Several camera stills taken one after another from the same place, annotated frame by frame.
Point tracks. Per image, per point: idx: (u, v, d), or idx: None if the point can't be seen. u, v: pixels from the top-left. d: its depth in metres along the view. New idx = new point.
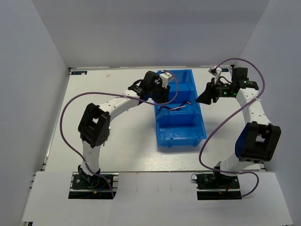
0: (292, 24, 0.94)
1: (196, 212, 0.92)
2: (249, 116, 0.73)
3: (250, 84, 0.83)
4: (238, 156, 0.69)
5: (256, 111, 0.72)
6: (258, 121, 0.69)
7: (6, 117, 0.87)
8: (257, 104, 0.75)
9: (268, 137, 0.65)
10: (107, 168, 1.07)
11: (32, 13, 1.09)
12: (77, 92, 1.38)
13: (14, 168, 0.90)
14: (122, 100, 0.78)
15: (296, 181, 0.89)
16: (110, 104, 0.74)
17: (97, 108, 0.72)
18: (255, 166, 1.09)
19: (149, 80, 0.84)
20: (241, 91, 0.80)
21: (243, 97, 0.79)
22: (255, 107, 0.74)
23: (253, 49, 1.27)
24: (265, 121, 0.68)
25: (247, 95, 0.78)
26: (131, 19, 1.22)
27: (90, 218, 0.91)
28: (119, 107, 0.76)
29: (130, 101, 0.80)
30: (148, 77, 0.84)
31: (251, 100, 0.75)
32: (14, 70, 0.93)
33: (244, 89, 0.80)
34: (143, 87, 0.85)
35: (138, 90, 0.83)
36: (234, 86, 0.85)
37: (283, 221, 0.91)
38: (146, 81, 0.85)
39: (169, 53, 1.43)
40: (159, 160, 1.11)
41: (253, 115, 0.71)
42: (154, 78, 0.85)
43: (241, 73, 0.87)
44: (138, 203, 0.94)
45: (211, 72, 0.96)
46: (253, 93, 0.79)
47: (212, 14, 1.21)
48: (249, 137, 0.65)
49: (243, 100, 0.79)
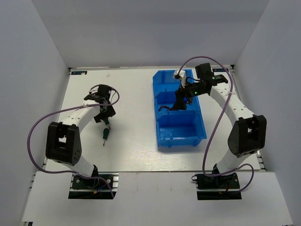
0: (293, 24, 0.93)
1: (196, 212, 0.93)
2: (232, 112, 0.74)
3: (219, 78, 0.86)
4: (235, 154, 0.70)
5: (236, 106, 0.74)
6: (243, 115, 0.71)
7: (6, 117, 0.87)
8: (234, 97, 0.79)
9: (256, 128, 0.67)
10: (107, 167, 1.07)
11: (31, 13, 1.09)
12: (78, 92, 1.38)
13: (14, 168, 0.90)
14: (84, 110, 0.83)
15: (296, 181, 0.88)
16: (73, 117, 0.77)
17: (61, 125, 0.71)
18: (255, 166, 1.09)
19: (104, 90, 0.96)
20: (215, 88, 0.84)
21: (219, 94, 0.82)
22: (233, 101, 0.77)
23: (253, 49, 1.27)
24: (249, 113, 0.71)
25: (222, 91, 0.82)
26: (131, 18, 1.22)
27: (90, 218, 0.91)
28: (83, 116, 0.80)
29: (91, 110, 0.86)
30: (102, 87, 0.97)
31: (228, 97, 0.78)
32: (14, 70, 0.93)
33: (216, 85, 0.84)
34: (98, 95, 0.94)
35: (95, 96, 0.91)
36: (203, 85, 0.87)
37: (283, 221, 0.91)
38: (101, 90, 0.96)
39: (169, 53, 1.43)
40: (159, 160, 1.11)
41: (237, 110, 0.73)
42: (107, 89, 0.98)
43: (205, 69, 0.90)
44: (137, 203, 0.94)
45: (177, 77, 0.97)
46: (226, 88, 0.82)
47: (212, 14, 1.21)
48: (242, 134, 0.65)
49: (220, 98, 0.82)
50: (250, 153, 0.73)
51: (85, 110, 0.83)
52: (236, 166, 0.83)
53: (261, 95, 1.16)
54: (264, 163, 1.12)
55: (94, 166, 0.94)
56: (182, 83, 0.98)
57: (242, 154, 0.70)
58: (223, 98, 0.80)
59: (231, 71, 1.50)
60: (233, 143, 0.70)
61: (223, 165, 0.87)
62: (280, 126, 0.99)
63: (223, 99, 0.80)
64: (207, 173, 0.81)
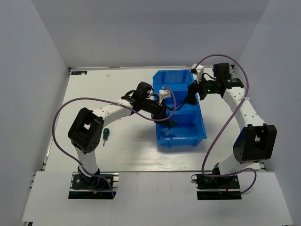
0: (292, 24, 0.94)
1: (196, 211, 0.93)
2: (242, 118, 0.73)
3: (235, 82, 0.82)
4: (238, 158, 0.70)
5: (248, 112, 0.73)
6: (253, 123, 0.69)
7: (6, 117, 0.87)
8: (247, 103, 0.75)
9: (265, 138, 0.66)
10: (108, 167, 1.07)
11: (31, 14, 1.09)
12: (77, 92, 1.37)
13: (14, 168, 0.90)
14: (115, 107, 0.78)
15: (296, 182, 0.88)
16: (103, 110, 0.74)
17: (91, 113, 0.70)
18: (255, 166, 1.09)
19: (142, 92, 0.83)
20: (228, 92, 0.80)
21: (232, 98, 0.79)
22: (246, 107, 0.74)
23: (253, 49, 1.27)
24: (259, 121, 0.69)
25: (235, 95, 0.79)
26: (131, 19, 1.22)
27: (89, 218, 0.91)
28: (113, 113, 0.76)
29: (122, 109, 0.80)
30: (141, 88, 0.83)
31: (241, 101, 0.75)
32: (14, 70, 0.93)
33: (231, 89, 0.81)
34: (135, 97, 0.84)
35: (132, 100, 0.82)
36: (218, 87, 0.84)
37: (283, 221, 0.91)
38: (139, 91, 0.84)
39: (169, 53, 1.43)
40: (159, 160, 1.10)
41: (247, 117, 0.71)
42: (146, 90, 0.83)
43: (223, 70, 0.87)
44: (137, 203, 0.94)
45: (192, 71, 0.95)
46: (241, 92, 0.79)
47: (212, 15, 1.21)
48: (249, 141, 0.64)
49: (233, 101, 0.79)
50: (255, 161, 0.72)
51: (117, 108, 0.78)
52: (237, 170, 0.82)
53: (261, 95, 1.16)
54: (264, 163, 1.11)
55: (98, 169, 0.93)
56: (197, 78, 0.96)
57: (246, 161, 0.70)
58: (235, 102, 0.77)
59: (231, 71, 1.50)
60: (238, 149, 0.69)
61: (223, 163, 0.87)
62: (280, 126, 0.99)
63: (235, 103, 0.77)
64: (207, 174, 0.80)
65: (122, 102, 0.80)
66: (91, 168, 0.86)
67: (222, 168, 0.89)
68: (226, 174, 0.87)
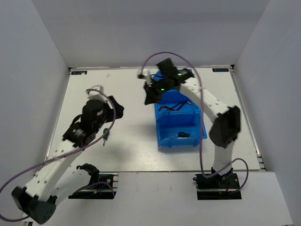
0: (292, 23, 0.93)
1: (195, 211, 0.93)
2: (208, 109, 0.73)
3: (185, 73, 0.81)
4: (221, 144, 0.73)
5: (211, 101, 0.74)
6: (220, 109, 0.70)
7: (6, 117, 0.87)
8: (206, 92, 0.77)
9: (233, 118, 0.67)
10: (107, 167, 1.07)
11: (31, 13, 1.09)
12: (77, 92, 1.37)
13: (14, 168, 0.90)
14: (57, 163, 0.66)
15: (297, 182, 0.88)
16: (39, 180, 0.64)
17: (25, 192, 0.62)
18: (254, 166, 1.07)
19: (91, 117, 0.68)
20: (185, 86, 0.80)
21: (190, 92, 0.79)
22: (207, 97, 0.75)
23: (253, 49, 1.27)
24: (224, 107, 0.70)
25: (192, 88, 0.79)
26: (131, 18, 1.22)
27: (89, 218, 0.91)
28: (52, 177, 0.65)
29: (66, 161, 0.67)
30: (87, 114, 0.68)
31: (201, 93, 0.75)
32: (13, 70, 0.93)
33: (185, 83, 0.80)
34: (82, 127, 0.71)
35: (78, 133, 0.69)
36: (172, 84, 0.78)
37: (283, 221, 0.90)
38: (85, 117, 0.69)
39: (169, 53, 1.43)
40: (159, 160, 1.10)
41: (211, 108, 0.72)
42: (95, 112, 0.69)
43: (168, 65, 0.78)
44: (137, 203, 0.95)
45: (140, 76, 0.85)
46: (196, 84, 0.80)
47: (212, 14, 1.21)
48: (222, 128, 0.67)
49: (193, 95, 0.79)
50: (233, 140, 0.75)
51: (58, 164, 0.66)
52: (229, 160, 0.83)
53: (262, 95, 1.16)
54: (263, 162, 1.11)
55: (97, 169, 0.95)
56: (147, 82, 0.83)
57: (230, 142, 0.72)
58: (195, 95, 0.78)
59: (232, 71, 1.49)
60: (216, 137, 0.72)
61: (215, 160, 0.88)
62: (280, 127, 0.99)
63: (196, 96, 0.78)
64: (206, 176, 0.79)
65: (63, 151, 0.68)
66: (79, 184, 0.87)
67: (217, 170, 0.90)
68: (226, 172, 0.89)
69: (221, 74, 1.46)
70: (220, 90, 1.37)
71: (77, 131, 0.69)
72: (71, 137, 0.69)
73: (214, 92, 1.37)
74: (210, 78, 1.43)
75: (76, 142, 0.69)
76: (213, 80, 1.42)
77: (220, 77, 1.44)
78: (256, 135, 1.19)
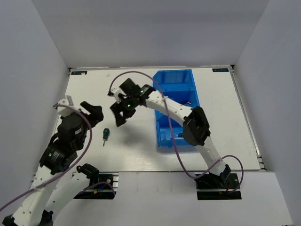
0: (292, 24, 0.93)
1: (195, 211, 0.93)
2: (175, 115, 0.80)
3: (146, 89, 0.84)
4: (195, 144, 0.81)
5: (176, 108, 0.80)
6: (186, 113, 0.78)
7: (6, 117, 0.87)
8: (169, 100, 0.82)
9: (198, 117, 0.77)
10: (107, 167, 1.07)
11: (31, 14, 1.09)
12: (77, 92, 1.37)
13: (14, 168, 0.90)
14: (37, 193, 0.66)
15: (296, 182, 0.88)
16: (24, 211, 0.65)
17: None
18: (254, 166, 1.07)
19: (68, 136, 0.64)
20: (150, 100, 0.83)
21: (155, 104, 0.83)
22: (170, 104, 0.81)
23: (253, 49, 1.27)
24: (187, 109, 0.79)
25: (156, 100, 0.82)
26: (131, 19, 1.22)
27: (89, 218, 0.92)
28: (35, 206, 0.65)
29: (47, 188, 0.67)
30: (64, 134, 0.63)
31: (164, 103, 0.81)
32: (14, 71, 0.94)
33: (149, 98, 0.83)
34: (59, 148, 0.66)
35: (55, 156, 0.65)
36: (137, 101, 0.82)
37: (283, 221, 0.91)
38: (62, 136, 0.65)
39: (169, 53, 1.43)
40: (159, 160, 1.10)
41: (178, 113, 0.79)
42: (72, 130, 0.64)
43: (130, 84, 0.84)
44: (137, 203, 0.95)
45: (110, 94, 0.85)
46: (158, 95, 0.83)
47: (212, 14, 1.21)
48: (193, 128, 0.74)
49: (157, 106, 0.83)
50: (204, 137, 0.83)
51: (39, 193, 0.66)
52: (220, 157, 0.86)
53: (262, 95, 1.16)
54: (263, 163, 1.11)
55: (97, 170, 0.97)
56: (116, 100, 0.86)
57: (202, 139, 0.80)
58: (161, 106, 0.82)
59: (232, 71, 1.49)
60: (189, 138, 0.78)
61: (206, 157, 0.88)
62: (280, 127, 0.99)
63: (161, 107, 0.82)
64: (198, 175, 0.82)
65: (42, 179, 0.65)
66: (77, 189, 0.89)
67: (213, 172, 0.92)
68: (223, 170, 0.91)
69: (221, 74, 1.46)
70: (220, 90, 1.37)
71: (53, 154, 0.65)
72: (48, 162, 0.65)
73: (214, 92, 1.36)
74: (210, 78, 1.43)
75: (55, 167, 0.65)
76: (213, 80, 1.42)
77: (220, 77, 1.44)
78: (256, 135, 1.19)
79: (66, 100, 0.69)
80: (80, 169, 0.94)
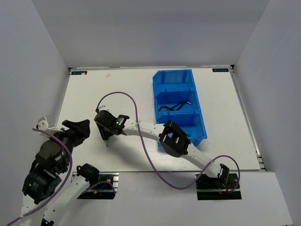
0: (292, 24, 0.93)
1: (195, 211, 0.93)
2: (151, 135, 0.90)
3: (121, 119, 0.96)
4: (179, 156, 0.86)
5: (148, 128, 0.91)
6: (159, 131, 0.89)
7: (6, 117, 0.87)
8: (142, 124, 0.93)
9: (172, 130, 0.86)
10: (107, 167, 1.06)
11: (31, 14, 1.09)
12: (77, 92, 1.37)
13: (14, 168, 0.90)
14: (26, 221, 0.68)
15: (296, 182, 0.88)
16: None
17: None
18: (255, 166, 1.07)
19: (48, 164, 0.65)
20: (126, 129, 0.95)
21: (131, 130, 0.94)
22: (145, 126, 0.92)
23: (253, 49, 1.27)
24: (161, 126, 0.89)
25: (131, 126, 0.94)
26: (131, 18, 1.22)
27: (89, 218, 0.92)
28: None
29: (34, 215, 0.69)
30: (43, 162, 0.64)
31: (138, 128, 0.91)
32: (14, 70, 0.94)
33: (125, 126, 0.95)
34: (40, 174, 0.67)
35: (35, 186, 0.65)
36: (115, 132, 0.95)
37: (283, 221, 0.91)
38: (42, 164, 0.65)
39: (169, 53, 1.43)
40: (159, 160, 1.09)
41: (153, 132, 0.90)
42: (51, 158, 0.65)
43: (105, 117, 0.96)
44: (138, 203, 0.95)
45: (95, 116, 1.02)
46: (133, 121, 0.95)
47: (212, 15, 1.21)
48: (170, 143, 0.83)
49: (134, 131, 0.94)
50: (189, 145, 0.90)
51: (28, 220, 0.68)
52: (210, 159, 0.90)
53: (262, 95, 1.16)
54: (263, 163, 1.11)
55: (97, 170, 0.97)
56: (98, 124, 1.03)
57: (185, 149, 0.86)
58: (136, 131, 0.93)
59: (232, 71, 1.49)
60: (172, 152, 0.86)
61: (199, 161, 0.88)
62: (280, 127, 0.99)
63: (136, 131, 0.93)
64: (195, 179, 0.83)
65: (28, 207, 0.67)
66: (78, 194, 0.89)
67: (210, 174, 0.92)
68: (221, 173, 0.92)
69: (221, 74, 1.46)
70: (220, 90, 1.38)
71: (33, 183, 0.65)
72: (30, 190, 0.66)
73: (214, 92, 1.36)
74: (210, 78, 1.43)
75: (37, 196, 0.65)
76: (213, 80, 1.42)
77: (220, 77, 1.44)
78: (256, 136, 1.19)
79: (44, 123, 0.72)
80: (79, 172, 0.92)
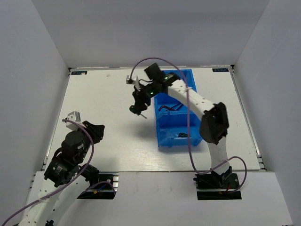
0: (292, 24, 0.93)
1: (195, 211, 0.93)
2: (195, 108, 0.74)
3: (171, 76, 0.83)
4: (210, 141, 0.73)
5: (198, 100, 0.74)
6: (206, 107, 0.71)
7: (6, 117, 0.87)
8: (192, 92, 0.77)
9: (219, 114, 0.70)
10: (107, 167, 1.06)
11: (31, 14, 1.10)
12: (77, 92, 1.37)
13: (14, 168, 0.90)
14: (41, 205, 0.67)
15: (296, 182, 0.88)
16: (29, 221, 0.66)
17: None
18: (255, 166, 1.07)
19: (71, 151, 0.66)
20: (171, 89, 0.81)
21: (177, 92, 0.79)
22: (194, 96, 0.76)
23: (253, 49, 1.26)
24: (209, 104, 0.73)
25: (178, 89, 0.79)
26: (131, 19, 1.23)
27: (89, 218, 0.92)
28: (40, 216, 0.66)
29: (51, 199, 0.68)
30: (67, 149, 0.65)
31: (186, 93, 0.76)
32: (14, 70, 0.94)
33: (172, 85, 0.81)
34: (62, 162, 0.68)
35: (59, 170, 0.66)
36: (160, 87, 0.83)
37: (283, 221, 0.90)
38: (65, 151, 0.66)
39: (169, 53, 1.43)
40: (159, 160, 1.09)
41: (199, 105, 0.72)
42: (75, 146, 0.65)
43: (155, 71, 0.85)
44: (137, 203, 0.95)
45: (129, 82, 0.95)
46: (182, 84, 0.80)
47: (212, 15, 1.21)
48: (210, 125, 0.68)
49: (178, 95, 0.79)
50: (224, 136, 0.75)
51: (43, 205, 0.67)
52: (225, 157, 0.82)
53: (262, 95, 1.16)
54: (263, 163, 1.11)
55: (97, 170, 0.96)
56: (137, 86, 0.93)
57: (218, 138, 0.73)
58: (181, 96, 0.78)
59: (232, 71, 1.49)
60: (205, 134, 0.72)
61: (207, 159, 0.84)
62: (280, 126, 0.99)
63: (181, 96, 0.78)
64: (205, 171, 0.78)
65: (46, 191, 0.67)
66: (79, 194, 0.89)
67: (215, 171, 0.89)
68: (225, 170, 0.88)
69: (221, 74, 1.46)
70: (220, 90, 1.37)
71: (57, 168, 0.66)
72: (51, 175, 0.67)
73: (214, 92, 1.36)
74: (210, 78, 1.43)
75: (59, 180, 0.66)
76: (213, 80, 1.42)
77: (220, 77, 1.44)
78: (256, 136, 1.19)
79: (73, 116, 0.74)
80: None
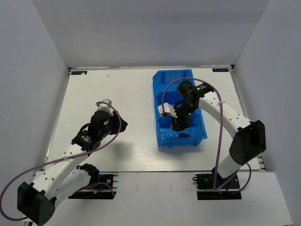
0: (292, 24, 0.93)
1: (195, 211, 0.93)
2: (228, 123, 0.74)
3: (204, 87, 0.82)
4: (241, 161, 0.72)
5: (232, 116, 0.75)
6: (241, 125, 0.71)
7: (6, 117, 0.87)
8: (225, 106, 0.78)
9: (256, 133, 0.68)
10: (107, 167, 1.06)
11: (32, 14, 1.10)
12: (77, 92, 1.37)
13: (14, 168, 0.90)
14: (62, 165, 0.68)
15: (296, 182, 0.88)
16: (47, 177, 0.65)
17: (31, 189, 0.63)
18: (255, 166, 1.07)
19: (98, 125, 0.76)
20: (203, 100, 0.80)
21: (209, 105, 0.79)
22: (227, 111, 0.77)
23: (253, 49, 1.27)
24: (245, 122, 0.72)
25: (211, 101, 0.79)
26: (131, 19, 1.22)
27: (89, 218, 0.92)
28: (59, 176, 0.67)
29: (73, 162, 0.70)
30: (95, 122, 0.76)
31: (220, 107, 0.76)
32: (13, 71, 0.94)
33: (204, 97, 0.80)
34: (89, 135, 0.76)
35: (86, 139, 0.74)
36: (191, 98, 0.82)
37: (283, 221, 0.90)
38: (93, 125, 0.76)
39: (169, 53, 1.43)
40: (159, 160, 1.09)
41: (233, 121, 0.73)
42: (102, 120, 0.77)
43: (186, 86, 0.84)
44: (137, 203, 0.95)
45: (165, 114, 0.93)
46: (215, 97, 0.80)
47: (212, 15, 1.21)
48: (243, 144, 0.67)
49: (210, 108, 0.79)
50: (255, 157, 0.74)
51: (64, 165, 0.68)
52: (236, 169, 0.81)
53: (262, 95, 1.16)
54: (263, 163, 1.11)
55: (97, 169, 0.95)
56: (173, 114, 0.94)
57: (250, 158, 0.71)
58: (215, 109, 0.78)
59: (232, 71, 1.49)
60: (236, 154, 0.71)
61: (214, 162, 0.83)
62: (280, 126, 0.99)
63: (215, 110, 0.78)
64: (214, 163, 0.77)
65: (72, 153, 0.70)
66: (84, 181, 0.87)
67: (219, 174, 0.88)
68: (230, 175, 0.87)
69: (221, 74, 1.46)
70: (220, 90, 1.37)
71: (85, 136, 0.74)
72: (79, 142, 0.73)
73: None
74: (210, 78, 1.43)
75: (85, 146, 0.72)
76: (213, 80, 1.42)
77: (220, 77, 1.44)
78: None
79: (106, 101, 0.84)
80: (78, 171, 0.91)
